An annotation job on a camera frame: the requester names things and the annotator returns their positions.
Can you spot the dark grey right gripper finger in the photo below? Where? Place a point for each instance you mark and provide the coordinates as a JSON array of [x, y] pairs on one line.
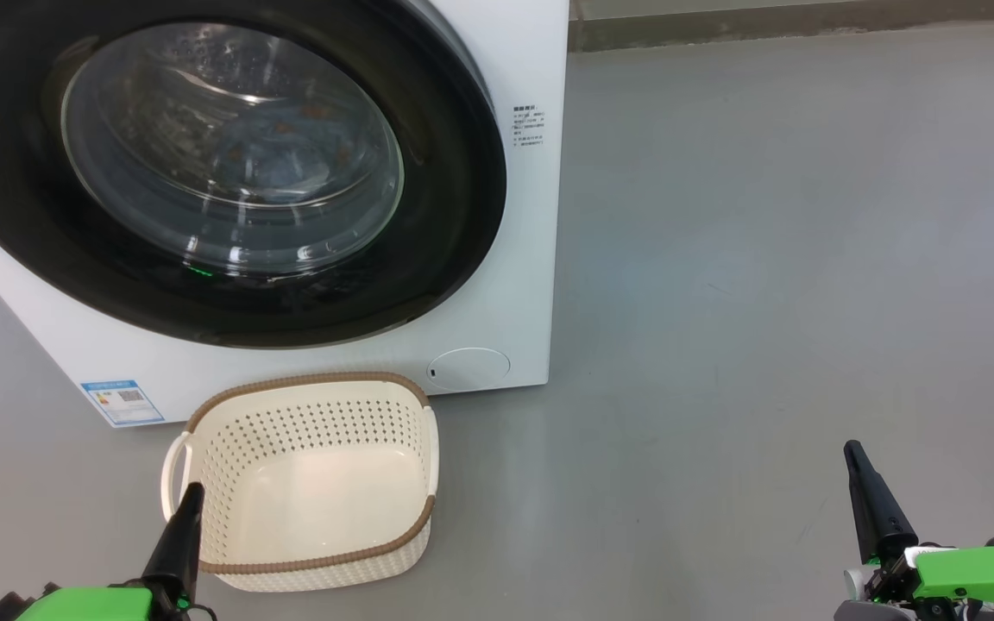
[[881, 517]]

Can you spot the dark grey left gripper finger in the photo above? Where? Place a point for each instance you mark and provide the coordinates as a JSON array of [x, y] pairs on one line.
[[179, 552]]

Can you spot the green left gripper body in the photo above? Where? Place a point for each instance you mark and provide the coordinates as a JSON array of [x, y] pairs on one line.
[[91, 604]]

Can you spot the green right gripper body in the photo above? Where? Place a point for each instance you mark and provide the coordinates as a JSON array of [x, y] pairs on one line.
[[980, 573]]

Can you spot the blue bear print garment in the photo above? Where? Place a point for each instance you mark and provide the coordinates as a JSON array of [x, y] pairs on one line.
[[281, 155]]

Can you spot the round black glass washer door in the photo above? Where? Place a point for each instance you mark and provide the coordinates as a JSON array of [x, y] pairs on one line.
[[445, 216]]

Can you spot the cream perforated laundry basket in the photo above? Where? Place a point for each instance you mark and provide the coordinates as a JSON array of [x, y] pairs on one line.
[[333, 492]]

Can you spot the white front-load washing machine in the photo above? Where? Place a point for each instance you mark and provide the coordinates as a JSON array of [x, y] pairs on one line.
[[506, 259]]

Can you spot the blue energy label sticker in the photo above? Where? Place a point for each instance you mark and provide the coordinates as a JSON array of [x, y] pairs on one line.
[[122, 401]]

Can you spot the round white filter cover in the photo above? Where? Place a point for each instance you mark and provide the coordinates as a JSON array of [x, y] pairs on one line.
[[471, 366]]

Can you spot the small printed text label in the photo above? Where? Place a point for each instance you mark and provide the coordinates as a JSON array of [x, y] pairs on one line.
[[529, 126]]

